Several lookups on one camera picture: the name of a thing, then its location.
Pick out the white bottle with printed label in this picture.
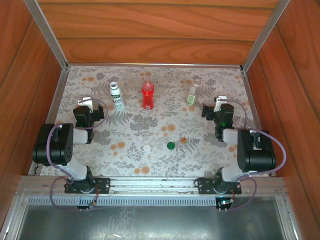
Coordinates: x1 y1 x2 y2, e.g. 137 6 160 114
109 81 126 111

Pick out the clear bottle with green label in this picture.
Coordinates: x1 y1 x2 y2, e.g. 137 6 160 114
185 78 202 107

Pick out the red drink bottle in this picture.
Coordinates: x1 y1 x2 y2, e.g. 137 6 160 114
141 79 155 110

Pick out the floral tablecloth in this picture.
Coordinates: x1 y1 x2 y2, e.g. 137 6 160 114
31 65 273 178

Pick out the small circuit board green light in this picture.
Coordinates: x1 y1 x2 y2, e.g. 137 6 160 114
216 197 235 213

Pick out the grey metal sheet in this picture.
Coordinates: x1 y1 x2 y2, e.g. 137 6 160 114
16 197 287 240

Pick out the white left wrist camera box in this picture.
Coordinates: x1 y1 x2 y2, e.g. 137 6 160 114
77 96 94 106

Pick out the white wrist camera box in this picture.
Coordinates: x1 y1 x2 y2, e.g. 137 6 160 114
77 96 94 106
213 96 228 112

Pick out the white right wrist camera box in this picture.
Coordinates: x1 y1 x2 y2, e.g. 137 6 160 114
213 96 228 112

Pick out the aluminium side rail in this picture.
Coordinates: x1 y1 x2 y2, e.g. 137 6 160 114
241 69 276 176
27 69 69 176

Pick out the aluminium frame crossbar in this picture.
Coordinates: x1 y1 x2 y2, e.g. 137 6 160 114
66 62 244 70

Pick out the aluminium frame post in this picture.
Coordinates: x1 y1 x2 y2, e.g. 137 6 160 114
23 0 70 72
240 0 292 73

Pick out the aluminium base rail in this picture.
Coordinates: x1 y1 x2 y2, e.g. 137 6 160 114
15 175 286 198

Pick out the grey slotted cable duct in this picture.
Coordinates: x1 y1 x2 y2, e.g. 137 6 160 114
26 196 217 207

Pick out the slanted aluminium frame beam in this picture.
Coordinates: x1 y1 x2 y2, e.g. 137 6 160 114
0 194 30 240
274 196 305 240

